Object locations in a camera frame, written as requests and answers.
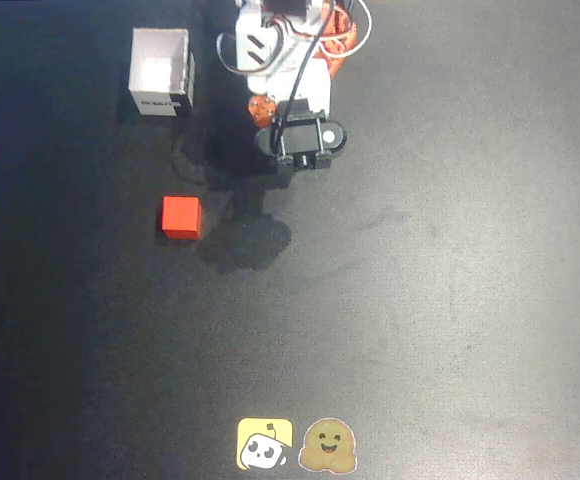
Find red cube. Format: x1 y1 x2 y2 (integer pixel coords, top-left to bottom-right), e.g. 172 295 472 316
160 195 203 241

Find white robot arm orange joints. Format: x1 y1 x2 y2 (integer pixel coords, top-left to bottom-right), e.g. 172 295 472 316
233 0 360 81

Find white open cardboard box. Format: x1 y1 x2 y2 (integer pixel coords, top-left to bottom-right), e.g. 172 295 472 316
127 27 196 118

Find black oval webcam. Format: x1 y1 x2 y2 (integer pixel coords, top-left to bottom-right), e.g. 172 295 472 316
253 119 348 157

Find yellow robot face sticker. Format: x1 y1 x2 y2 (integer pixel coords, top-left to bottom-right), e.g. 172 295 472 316
236 417 294 472

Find black camera cable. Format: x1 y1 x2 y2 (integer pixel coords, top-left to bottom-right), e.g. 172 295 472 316
271 27 327 154

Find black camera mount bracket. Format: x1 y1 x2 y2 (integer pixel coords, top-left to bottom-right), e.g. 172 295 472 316
274 98 333 174

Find white cable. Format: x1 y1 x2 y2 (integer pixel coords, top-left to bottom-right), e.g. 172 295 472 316
319 0 373 57
215 31 252 76

